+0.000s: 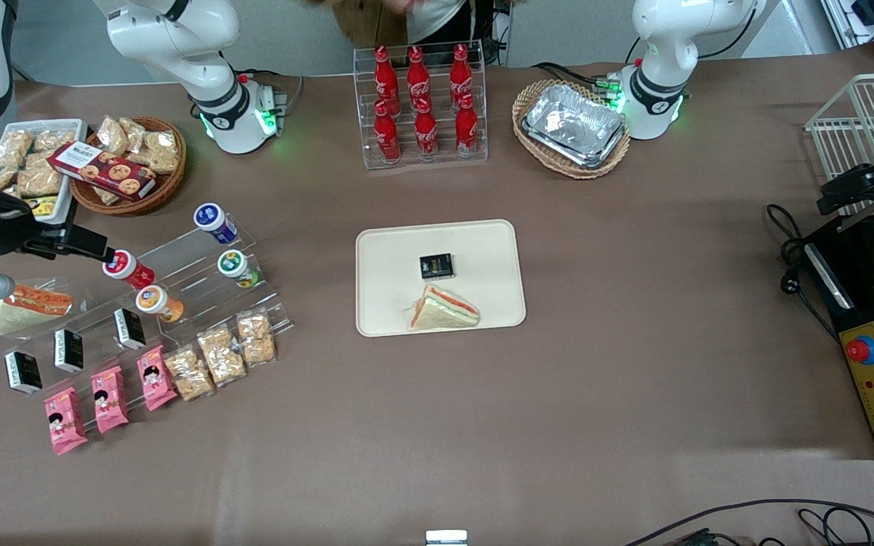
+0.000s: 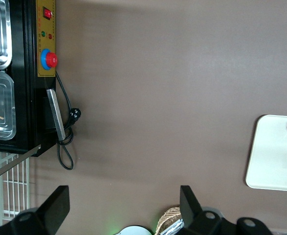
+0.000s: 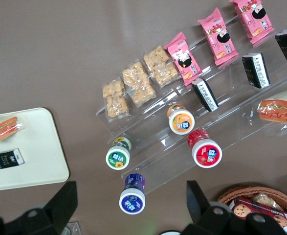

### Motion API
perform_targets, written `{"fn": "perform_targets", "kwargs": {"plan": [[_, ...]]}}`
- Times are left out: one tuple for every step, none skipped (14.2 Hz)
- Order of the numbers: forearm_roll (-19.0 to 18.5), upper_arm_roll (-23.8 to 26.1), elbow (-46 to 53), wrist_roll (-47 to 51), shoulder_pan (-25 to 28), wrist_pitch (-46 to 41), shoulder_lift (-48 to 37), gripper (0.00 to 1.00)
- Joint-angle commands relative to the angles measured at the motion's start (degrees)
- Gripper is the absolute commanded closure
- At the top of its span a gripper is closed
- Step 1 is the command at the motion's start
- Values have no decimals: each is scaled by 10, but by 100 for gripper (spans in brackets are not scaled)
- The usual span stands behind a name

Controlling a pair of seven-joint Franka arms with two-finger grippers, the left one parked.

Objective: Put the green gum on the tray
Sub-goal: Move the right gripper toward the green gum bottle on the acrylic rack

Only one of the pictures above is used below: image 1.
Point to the small white device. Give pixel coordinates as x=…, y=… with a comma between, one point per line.
x=446, y=538

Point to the yellow snack packet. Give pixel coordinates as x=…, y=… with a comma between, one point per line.
x=42, y=207

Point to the blue gum bottle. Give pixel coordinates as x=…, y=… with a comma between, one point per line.
x=213, y=220

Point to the wrapped triangle sandwich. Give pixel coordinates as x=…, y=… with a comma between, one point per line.
x=27, y=307
x=441, y=312

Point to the clear acrylic tiered stand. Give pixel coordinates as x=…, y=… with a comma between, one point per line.
x=194, y=262

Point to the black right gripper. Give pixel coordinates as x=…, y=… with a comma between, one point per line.
x=6, y=225

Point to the person in dark clothes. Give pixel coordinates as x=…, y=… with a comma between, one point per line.
x=384, y=19

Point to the small black box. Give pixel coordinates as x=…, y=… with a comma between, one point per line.
x=130, y=329
x=69, y=350
x=23, y=371
x=436, y=266

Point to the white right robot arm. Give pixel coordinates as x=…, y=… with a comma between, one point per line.
x=179, y=38

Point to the stacked aluminium foil trays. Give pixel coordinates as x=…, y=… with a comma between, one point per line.
x=573, y=125

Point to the red cookie box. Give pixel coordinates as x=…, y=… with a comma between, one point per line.
x=103, y=171

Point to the black sealing machine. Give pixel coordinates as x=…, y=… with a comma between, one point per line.
x=862, y=303

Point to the orange gum bottle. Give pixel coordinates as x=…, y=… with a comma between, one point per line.
x=156, y=302

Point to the clear bag of nut bars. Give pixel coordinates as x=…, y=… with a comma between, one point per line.
x=189, y=373
x=256, y=337
x=221, y=356

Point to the clear acrylic bottle rack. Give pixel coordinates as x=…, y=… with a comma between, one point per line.
x=422, y=163

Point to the clear bag of cereal snack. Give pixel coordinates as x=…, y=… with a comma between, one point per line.
x=112, y=135
x=54, y=140
x=1, y=178
x=12, y=148
x=161, y=152
x=136, y=130
x=39, y=182

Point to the red gum bottle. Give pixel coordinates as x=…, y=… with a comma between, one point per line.
x=126, y=269

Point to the brown wicker basket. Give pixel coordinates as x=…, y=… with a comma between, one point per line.
x=156, y=193

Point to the beige serving tray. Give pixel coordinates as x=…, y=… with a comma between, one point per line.
x=391, y=258

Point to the red cola bottle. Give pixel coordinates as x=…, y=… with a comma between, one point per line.
x=426, y=133
x=418, y=76
x=387, y=136
x=385, y=76
x=466, y=125
x=460, y=72

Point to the white rectangular plastic tray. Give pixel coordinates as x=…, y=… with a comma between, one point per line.
x=65, y=125

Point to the green gum bottle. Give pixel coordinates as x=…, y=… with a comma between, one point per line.
x=236, y=267

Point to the light wicker basket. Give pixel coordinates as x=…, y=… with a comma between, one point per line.
x=532, y=144

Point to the pink snack pack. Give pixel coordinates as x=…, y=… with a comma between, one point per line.
x=109, y=400
x=65, y=421
x=156, y=378

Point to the red emergency stop button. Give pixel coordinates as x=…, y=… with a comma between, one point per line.
x=860, y=349

